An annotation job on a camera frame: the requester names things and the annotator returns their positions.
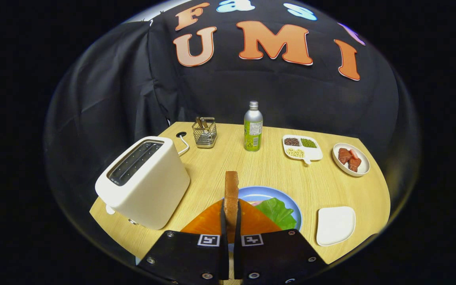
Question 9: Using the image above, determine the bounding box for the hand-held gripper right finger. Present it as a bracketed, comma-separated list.
[234, 198, 327, 285]

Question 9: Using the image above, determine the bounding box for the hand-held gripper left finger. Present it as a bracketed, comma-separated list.
[136, 198, 229, 285]

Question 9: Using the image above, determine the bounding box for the green lettuce leaf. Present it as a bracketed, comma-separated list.
[254, 198, 298, 231]

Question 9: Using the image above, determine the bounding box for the toasted bread slice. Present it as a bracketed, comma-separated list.
[224, 171, 239, 244]

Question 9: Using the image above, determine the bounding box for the blue plate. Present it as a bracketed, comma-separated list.
[237, 186, 303, 232]

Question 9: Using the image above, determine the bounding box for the white toaster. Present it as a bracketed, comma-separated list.
[95, 136, 191, 230]

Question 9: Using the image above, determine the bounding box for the white square plate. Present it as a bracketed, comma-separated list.
[316, 206, 356, 247]

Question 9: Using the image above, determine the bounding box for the white divided dish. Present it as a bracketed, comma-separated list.
[282, 135, 323, 165]

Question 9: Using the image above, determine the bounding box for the silver bottle green label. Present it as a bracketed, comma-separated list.
[244, 101, 264, 152]

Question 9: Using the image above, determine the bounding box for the white oval plate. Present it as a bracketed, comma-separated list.
[332, 143, 371, 177]

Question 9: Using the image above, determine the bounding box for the white toaster cable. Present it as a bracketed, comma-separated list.
[177, 137, 190, 157]

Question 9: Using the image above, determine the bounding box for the metal wire basket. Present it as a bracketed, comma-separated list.
[192, 117, 218, 149]

